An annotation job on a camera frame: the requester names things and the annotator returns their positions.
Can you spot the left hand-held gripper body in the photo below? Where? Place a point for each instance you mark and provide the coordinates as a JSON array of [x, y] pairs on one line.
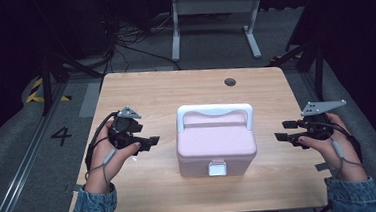
[[124, 132]]

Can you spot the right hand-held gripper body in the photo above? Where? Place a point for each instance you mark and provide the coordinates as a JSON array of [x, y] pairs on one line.
[[316, 127]]

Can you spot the person's left hand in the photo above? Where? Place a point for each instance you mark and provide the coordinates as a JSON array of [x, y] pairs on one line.
[[105, 168]]

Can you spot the person's right hand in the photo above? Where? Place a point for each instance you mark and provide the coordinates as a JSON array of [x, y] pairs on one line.
[[345, 156]]

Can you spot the grey tape piece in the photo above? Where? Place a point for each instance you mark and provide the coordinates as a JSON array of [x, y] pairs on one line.
[[322, 166]]

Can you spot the black tripod stand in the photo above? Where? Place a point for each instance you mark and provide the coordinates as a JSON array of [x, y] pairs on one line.
[[53, 72], [309, 59]]

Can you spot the round grey table grommet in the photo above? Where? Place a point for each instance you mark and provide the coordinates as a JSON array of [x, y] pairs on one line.
[[230, 82]]

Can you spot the yellow black floor tape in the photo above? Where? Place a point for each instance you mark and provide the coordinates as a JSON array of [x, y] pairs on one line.
[[35, 95]]

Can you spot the metal floor rail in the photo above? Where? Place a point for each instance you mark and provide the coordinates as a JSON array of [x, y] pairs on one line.
[[20, 168]]

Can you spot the white metal table frame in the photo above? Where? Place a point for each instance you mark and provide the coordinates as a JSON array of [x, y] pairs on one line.
[[214, 5]]

